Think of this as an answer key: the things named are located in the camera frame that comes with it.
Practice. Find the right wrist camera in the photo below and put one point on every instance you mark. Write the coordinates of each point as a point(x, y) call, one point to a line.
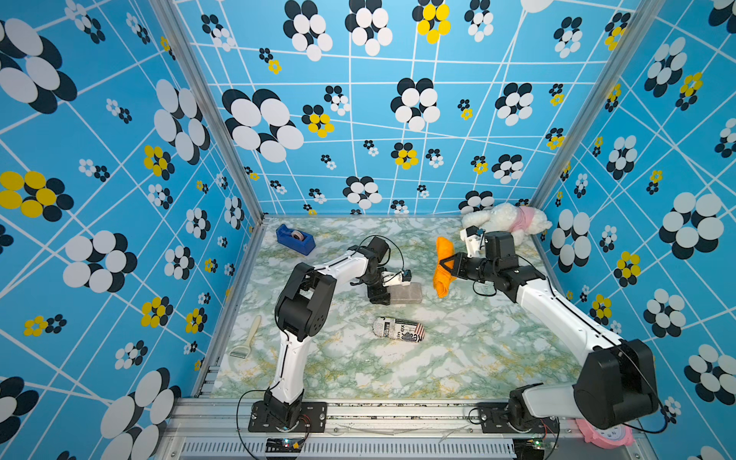
point(472, 237)

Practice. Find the aluminium front rail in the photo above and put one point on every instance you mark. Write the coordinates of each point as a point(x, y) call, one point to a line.
point(364, 429)

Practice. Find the newspaper print eyeglass case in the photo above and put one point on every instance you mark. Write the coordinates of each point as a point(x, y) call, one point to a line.
point(399, 329)

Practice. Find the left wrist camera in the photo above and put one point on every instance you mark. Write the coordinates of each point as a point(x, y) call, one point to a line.
point(399, 278)

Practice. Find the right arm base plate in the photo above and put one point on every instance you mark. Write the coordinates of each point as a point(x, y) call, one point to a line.
point(500, 418)

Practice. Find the white plush toy pink shirt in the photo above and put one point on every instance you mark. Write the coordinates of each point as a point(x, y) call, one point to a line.
point(521, 222)

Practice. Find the orange cloth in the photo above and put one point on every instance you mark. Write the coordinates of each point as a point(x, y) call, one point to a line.
point(442, 278)

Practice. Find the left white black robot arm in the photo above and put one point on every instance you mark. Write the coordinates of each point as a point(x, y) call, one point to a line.
point(302, 310)

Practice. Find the circuit board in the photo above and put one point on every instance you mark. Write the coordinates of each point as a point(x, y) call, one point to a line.
point(284, 445)
point(529, 449)

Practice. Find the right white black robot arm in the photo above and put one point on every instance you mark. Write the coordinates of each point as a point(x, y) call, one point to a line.
point(617, 383)

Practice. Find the pink alarm clock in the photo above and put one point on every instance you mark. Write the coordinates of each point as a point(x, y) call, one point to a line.
point(606, 439)

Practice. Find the right circuit board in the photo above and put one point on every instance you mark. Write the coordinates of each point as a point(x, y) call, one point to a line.
point(529, 449)

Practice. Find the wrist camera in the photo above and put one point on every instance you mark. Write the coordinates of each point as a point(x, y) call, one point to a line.
point(399, 278)
point(472, 237)

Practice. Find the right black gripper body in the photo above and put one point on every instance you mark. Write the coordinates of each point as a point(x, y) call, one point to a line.
point(471, 268)

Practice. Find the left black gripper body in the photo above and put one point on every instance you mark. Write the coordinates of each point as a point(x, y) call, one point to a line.
point(378, 292)

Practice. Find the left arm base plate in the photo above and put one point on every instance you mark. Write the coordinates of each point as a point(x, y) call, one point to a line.
point(313, 417)

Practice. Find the blue tape dispenser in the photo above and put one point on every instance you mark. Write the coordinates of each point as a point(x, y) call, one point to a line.
point(296, 240)

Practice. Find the left circuit board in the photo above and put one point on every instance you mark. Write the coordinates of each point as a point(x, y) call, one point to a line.
point(284, 445)

